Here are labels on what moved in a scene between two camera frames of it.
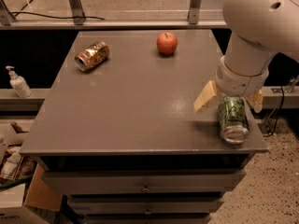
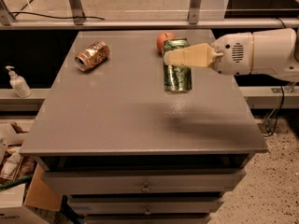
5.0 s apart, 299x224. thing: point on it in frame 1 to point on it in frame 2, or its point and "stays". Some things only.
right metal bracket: [195, 4] stays
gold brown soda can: [92, 55] stays
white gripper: [239, 83] to [234, 54]
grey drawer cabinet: [115, 128] stays
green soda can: [234, 120] to [177, 78]
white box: [11, 207] stays
